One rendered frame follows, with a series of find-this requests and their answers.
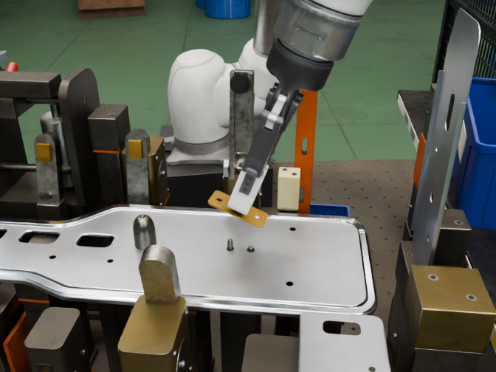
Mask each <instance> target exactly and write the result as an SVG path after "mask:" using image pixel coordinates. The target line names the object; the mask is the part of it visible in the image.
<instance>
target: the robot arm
mask: <svg viewBox="0 0 496 372"><path fill-rule="evenodd" d="M372 1H373V0H256V3H255V22H254V33H253V39H251V40H250V41H249V42H248V43H247V44H246V45H245V47H244V50H243V52H242V54H241V56H240V58H239V60H238V62H237V63H225V62H224V60H223V58H222V57H221V56H219V55H218V54H216V53H214V52H211V51H209V50H206V49H195V50H191V51H188V52H184V53H182V54H181V55H179V56H178V57H177V59H176V60H175V62H174V63H173V65H172V67H171V70H170V75H169V80H168V105H169V112H170V119H171V123H172V126H173V132H174V135H173V137H166V138H164V141H165V150H166V151H172V152H171V154H170V156H169V157H168V158H167V159H166V161H167V165H169V166H175V165H207V164H220V165H223V164H224V158H225V157H230V71H231V70H232V69H247V70H254V71H255V84H254V94H255V103H254V119H255V118H260V122H259V125H258V129H257V131H256V133H255V136H254V139H253V141H252V144H251V146H250V149H249V152H248V154H247V157H246V160H245V162H243V161H241V162H240V164H239V165H238V166H239V167H240V168H242V169H241V172H240V175H239V177H238V180H237V182H236V184H235V187H234V190H233V192H232V195H231V197H230V200H229V202H228V204H227V206H228V207H229V208H231V209H233V210H235V211H237V212H240V213H242V214H244V215H247V213H248V212H249V209H250V207H251V206H252V204H253V202H254V200H255V197H256V196H257V194H258V191H259V189H260V186H261V184H262V181H263V180H264V177H265V175H266V172H267V170H268V168H269V166H268V165H271V166H273V165H274V163H275V161H276V160H274V159H272V158H271V157H272V155H273V153H274V152H275V151H276V147H277V144H278V142H279V140H280V137H281V135H282V133H283V132H284V131H285V130H286V128H287V126H288V124H289V123H290V121H291V119H292V117H293V115H294V113H295V112H296V111H297V108H298V107H299V105H300V104H301V102H302V99H303V97H304V94H301V93H302V90H303V89H305V90H306V91H310V92H315V91H319V90H321V89H322V88H323V87H324V85H325V84H326V81H327V79H328V76H329V75H330V72H331V70H332V68H333V66H334V61H339V60H341V59H343V58H344V57H345V54H346V52H347V50H348V48H349V46H350V44H351V41H352V39H353V37H354V35H355V33H356V31H357V28H358V26H359V25H360V24H361V22H362V17H363V16H364V14H365V12H366V10H367V8H368V7H369V5H370V4H371V2H372ZM267 164H268V165H267Z"/></svg>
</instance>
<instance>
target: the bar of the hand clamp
mask: <svg viewBox="0 0 496 372"><path fill-rule="evenodd" d="M254 84H255V71H254V70H247V69H232V70H231V71H230V179H234V175H235V152H237V153H247V154H248V152H249V149H250V146H251V144H252V141H253V122H254Z"/></svg>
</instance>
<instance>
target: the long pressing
mask: <svg viewBox="0 0 496 372"><path fill-rule="evenodd" d="M265 213H267V214H268V215H269V217H268V219H267V220H266V223H265V225H264V226H263V228H257V227H255V226H253V225H251V224H249V223H247V222H245V221H242V220H241V219H239V218H236V217H235V216H231V215H230V214H228V213H225V212H224V211H222V210H219V209H208V208H195V207H169V206H156V205H142V204H114V205H110V206H108V207H104V208H102V209H99V210H96V211H94V212H91V213H88V214H86V215H83V216H80V217H77V218H73V219H69V220H64V221H49V220H36V219H23V218H0V230H2V231H5V232H6V233H5V234H4V235H3V236H2V237H1V238H0V283H20V284H25V285H28V286H32V287H34V288H37V289H39V290H41V291H42V292H46V293H47V294H49V295H52V296H54V297H56V298H59V299H62V300H70V301H80V302H90V303H110V304H120V305H130V306H134V305H135V303H136V301H137V298H138V297H139V296H141V295H144V294H145V293H144V290H143V287H142V281H141V278H140V272H139V268H138V266H139V264H140V260H141V257H142V254H143V251H144V250H142V249H137V248H136V247H135V246H134V234H133V223H134V219H135V218H136V217H137V216H138V215H141V214H146V215H149V216H150V217H151V218H152V220H153V221H154V225H155V230H156V242H157V243H156V245H160V246H164V247H167V248H168V249H170V250H171V251H172V252H173V253H174V255H175V259H176V266H177V271H178V276H179V284H180V289H181V293H182V297H183V298H184V299H186V301H187V309H190V310H200V311H220V312H230V313H241V314H260V315H271V316H281V317H300V316H301V314H302V313H303V312H306V311H318V312H329V313H339V314H359V315H370V316H371V315H372V314H373V313H374V312H375V311H376V308H377V306H378V297H377V293H376V284H375V279H374V273H373V265H372V260H371V251H370V246H369V241H368V234H367V232H366V230H365V228H364V227H363V226H362V224H361V223H360V222H359V221H357V220H356V219H354V218H350V217H347V216H328V215H315V214H301V213H275V212H265ZM291 228H295V229H296V230H295V231H291V230H290V229H291ZM27 233H50V234H58V235H59V237H58V238H57V240H56V241H55V242H53V243H51V244H35V243H23V242H20V240H21V239H22V238H23V237H24V235H26V234H27ZM85 236H98V237H109V238H113V241H112V243H111V244H110V245H109V246H108V247H82V246H78V243H79V241H80V240H81V238H82V237H85ZM229 238H231V239H232V242H233V248H234V250H233V251H228V250H226V248H227V240H228V239H229ZM248 246H253V249H254V250H255V251H254V252H247V249H248ZM51 256H56V258H54V259H49V258H50V257H51ZM108 260H113V262H112V263H108V262H107V261H108ZM287 282H292V283H293V286H287V285H286V283H287Z"/></svg>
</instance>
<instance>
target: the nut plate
mask: <svg viewBox="0 0 496 372"><path fill-rule="evenodd" d="M217 199H220V200H222V201H218V200H217ZM229 200H230V196H229V195H227V194H225V193H222V192H221V191H219V190H216V191H215V192H214V193H213V195H212V196H211V197H210V199H209V200H208V204H209V205H211V206H213V207H215V208H217V209H219V210H222V211H224V212H225V213H228V214H230V215H231V216H235V217H236V218H239V219H241V220H242V221H245V222H247V223H249V224H251V225H253V226H255V227H257V228H263V227H264V225H265V223H266V220H267V219H268V217H269V215H268V214H267V213H265V212H264V211H262V210H259V209H257V208H255V207H253V206H251V207H250V209H249V212H248V213H247V215H244V214H242V213H240V212H237V211H235V210H233V209H231V208H229V207H228V206H227V204H228V202H229ZM256 216H257V217H259V218H260V219H261V220H258V219H257V218H256Z"/></svg>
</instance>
